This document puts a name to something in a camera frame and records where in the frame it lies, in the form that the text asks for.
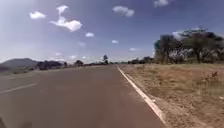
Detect lone distant tree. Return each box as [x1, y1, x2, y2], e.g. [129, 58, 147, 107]
[102, 54, 110, 65]

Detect distant low bushes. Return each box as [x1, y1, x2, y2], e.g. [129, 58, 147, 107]
[127, 56, 155, 65]

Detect white painted edge line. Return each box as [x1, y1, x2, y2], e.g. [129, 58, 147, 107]
[116, 65, 168, 126]

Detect grey asphalt road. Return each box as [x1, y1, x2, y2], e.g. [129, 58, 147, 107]
[0, 64, 168, 128]

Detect row of distant trees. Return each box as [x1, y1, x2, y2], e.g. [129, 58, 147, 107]
[35, 59, 105, 71]

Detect dry grass verge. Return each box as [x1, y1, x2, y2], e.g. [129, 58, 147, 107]
[117, 62, 224, 128]

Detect group of dark trees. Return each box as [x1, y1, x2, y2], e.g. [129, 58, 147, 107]
[153, 28, 224, 65]

